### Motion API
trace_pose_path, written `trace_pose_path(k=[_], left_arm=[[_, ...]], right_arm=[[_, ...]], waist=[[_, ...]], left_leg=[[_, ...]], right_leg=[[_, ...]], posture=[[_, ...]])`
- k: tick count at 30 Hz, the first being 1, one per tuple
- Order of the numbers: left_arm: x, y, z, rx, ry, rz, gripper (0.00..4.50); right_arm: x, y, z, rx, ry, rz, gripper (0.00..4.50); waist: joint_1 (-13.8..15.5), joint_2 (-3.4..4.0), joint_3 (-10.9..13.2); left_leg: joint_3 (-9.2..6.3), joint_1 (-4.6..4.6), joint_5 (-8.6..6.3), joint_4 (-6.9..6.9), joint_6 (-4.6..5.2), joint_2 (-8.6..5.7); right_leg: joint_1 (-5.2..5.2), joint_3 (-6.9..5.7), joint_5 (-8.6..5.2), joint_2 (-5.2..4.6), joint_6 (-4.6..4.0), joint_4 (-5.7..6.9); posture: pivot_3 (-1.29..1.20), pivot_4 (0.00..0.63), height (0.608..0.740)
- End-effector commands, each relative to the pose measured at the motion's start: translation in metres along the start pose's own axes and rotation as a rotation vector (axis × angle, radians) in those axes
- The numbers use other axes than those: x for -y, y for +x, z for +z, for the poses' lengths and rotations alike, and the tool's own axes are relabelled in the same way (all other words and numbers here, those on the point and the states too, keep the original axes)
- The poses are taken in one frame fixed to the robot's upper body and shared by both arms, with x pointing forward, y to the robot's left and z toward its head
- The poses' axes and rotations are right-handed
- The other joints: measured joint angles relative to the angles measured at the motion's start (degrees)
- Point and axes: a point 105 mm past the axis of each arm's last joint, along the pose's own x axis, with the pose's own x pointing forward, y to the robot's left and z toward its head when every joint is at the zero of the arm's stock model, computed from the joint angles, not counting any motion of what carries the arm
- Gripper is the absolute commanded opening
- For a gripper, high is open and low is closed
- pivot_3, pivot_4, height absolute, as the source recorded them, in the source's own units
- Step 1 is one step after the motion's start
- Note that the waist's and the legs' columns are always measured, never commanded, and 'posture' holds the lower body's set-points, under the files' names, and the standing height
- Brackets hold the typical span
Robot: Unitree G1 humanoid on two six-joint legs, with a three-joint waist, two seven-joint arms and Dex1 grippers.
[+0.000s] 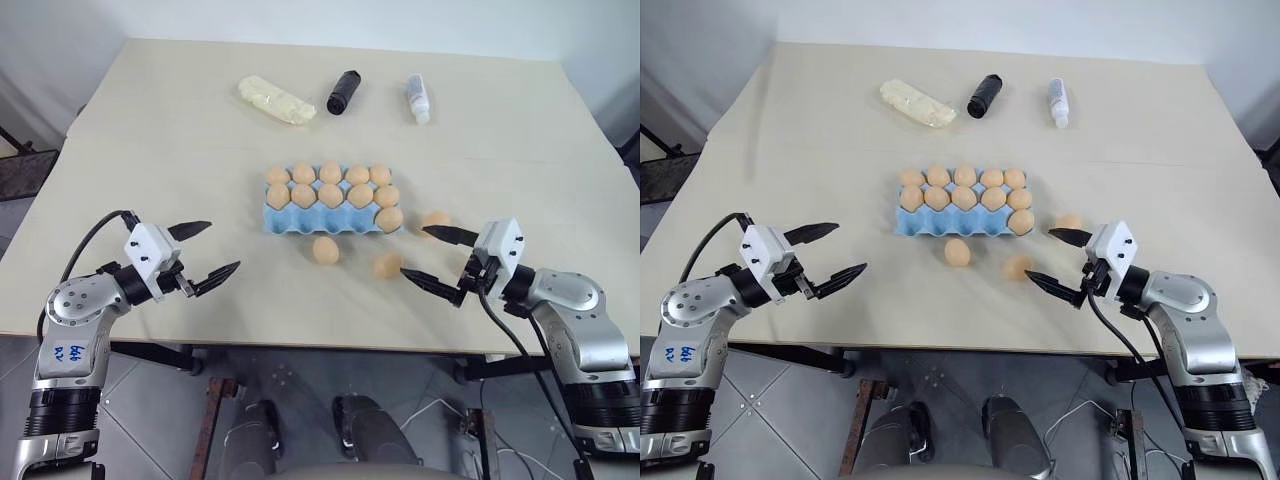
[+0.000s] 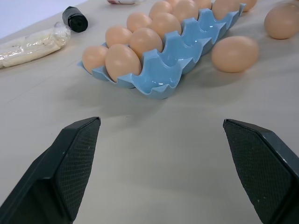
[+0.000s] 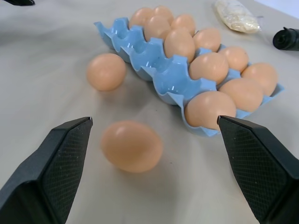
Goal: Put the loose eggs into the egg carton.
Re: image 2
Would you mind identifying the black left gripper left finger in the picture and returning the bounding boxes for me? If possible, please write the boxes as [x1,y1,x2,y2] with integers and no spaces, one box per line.
[0,116,102,224]

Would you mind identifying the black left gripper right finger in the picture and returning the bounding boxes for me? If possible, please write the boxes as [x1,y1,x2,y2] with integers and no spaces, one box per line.
[222,119,299,224]

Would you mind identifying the blue plastic egg tray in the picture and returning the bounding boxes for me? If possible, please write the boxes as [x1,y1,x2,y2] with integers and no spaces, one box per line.
[77,2,247,100]

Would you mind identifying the clear plastic bag white contents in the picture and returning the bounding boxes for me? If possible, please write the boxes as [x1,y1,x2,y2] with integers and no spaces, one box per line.
[0,21,72,70]

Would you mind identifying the black bag roll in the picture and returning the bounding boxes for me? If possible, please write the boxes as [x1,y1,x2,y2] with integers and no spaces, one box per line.
[62,6,89,33]

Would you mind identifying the red and white package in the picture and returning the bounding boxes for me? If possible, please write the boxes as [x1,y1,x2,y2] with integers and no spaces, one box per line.
[107,0,136,5]

